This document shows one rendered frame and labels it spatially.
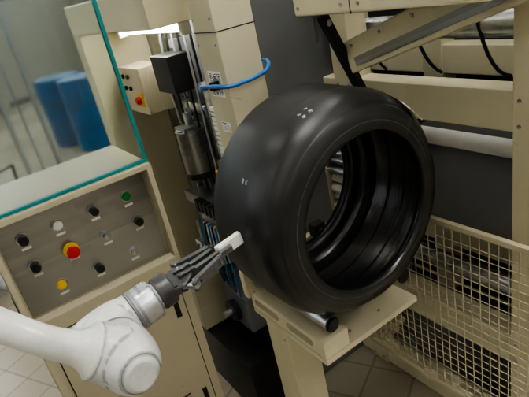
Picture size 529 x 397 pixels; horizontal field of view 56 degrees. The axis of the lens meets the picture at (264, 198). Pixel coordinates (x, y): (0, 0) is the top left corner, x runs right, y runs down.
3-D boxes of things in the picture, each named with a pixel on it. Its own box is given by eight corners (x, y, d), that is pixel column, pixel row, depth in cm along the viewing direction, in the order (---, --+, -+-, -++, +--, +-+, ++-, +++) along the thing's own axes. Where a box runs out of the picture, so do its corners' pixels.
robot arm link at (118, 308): (138, 323, 113) (157, 343, 102) (76, 368, 107) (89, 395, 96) (114, 286, 110) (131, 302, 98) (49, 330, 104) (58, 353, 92)
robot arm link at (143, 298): (116, 288, 109) (140, 272, 111) (135, 317, 113) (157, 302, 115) (131, 305, 101) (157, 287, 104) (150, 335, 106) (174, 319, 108)
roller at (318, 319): (252, 278, 158) (261, 268, 159) (259, 287, 161) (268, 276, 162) (324, 327, 131) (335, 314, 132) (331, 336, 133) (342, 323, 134)
